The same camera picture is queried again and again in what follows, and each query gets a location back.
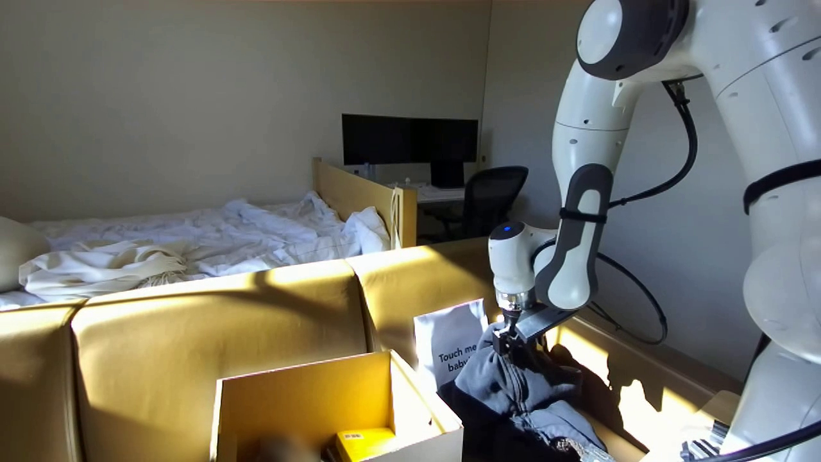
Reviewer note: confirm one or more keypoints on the brown lumpy item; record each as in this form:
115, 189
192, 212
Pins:
286, 450

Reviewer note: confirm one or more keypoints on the white desk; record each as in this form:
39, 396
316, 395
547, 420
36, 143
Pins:
444, 196

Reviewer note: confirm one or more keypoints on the black jersey with white trim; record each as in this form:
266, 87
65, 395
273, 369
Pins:
513, 395

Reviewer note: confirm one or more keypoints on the black computer monitor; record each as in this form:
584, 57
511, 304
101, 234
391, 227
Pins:
400, 139

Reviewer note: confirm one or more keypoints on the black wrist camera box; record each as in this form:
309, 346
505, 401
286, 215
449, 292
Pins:
541, 323

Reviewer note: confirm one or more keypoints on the beige pillow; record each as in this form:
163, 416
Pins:
17, 247

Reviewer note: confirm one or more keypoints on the long low cardboard panel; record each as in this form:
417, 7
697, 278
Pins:
650, 387

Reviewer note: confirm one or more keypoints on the crumpled white bed sheet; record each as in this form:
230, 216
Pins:
213, 241

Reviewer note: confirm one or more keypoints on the wooden bed footboard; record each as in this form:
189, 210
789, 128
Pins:
368, 201

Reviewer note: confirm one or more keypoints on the black office chair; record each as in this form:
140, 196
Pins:
491, 201

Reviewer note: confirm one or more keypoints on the open cardboard box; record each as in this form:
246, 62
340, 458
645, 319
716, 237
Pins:
298, 401

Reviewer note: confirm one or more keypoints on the white printed paper bag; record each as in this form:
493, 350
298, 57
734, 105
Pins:
449, 343

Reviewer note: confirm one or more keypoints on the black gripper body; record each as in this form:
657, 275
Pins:
509, 314

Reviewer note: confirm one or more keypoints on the large cardboard panel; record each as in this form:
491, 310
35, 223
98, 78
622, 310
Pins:
35, 387
426, 278
169, 361

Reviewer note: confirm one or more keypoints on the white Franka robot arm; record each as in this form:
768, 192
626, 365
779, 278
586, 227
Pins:
770, 171

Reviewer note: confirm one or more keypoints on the black white striped object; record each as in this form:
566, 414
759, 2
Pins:
704, 450

